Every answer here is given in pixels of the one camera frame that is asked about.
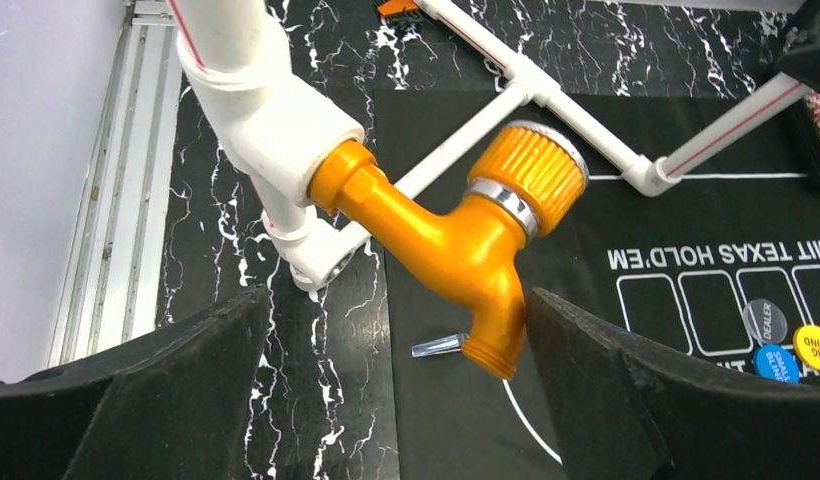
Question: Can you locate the orange black clamp tool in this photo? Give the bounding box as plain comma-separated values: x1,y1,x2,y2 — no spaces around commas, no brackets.
374,0,420,19

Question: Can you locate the clear dealer button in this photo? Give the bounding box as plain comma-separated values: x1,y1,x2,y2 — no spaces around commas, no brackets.
742,298,788,344

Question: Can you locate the clear plastic card wedge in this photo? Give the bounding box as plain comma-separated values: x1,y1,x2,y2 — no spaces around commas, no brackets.
411,333,468,358

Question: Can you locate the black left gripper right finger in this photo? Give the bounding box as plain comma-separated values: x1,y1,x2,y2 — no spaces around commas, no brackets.
526,289,820,479

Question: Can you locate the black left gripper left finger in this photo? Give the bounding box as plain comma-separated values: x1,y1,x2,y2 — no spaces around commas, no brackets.
0,287,269,479

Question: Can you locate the black poker table mat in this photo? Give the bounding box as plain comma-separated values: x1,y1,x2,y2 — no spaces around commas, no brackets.
385,109,820,479

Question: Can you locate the white PVC pipe frame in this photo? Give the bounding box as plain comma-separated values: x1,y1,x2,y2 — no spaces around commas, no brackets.
170,1,814,289

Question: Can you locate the orange plastic faucet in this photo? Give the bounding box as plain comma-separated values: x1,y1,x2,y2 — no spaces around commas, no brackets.
307,121,589,380

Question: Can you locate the blue small blind button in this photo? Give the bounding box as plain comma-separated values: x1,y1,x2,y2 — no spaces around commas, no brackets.
753,344,801,384

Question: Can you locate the yellow big blind button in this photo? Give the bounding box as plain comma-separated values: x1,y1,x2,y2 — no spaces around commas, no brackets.
793,325,820,370

